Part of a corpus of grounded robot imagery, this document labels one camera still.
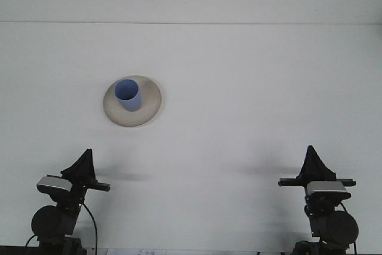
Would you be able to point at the pale blue cup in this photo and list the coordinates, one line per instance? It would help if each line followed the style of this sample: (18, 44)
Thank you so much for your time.
(131, 104)

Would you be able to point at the pale round plate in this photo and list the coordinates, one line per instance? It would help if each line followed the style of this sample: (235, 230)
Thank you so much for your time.
(149, 111)

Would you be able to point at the dark base platform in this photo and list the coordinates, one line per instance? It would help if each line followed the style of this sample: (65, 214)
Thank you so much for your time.
(15, 251)

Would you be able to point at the white printed paper sheet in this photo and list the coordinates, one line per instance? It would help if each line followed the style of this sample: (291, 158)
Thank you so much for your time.
(143, 252)

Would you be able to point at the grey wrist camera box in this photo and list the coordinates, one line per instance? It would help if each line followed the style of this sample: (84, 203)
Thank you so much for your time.
(326, 187)
(53, 181)

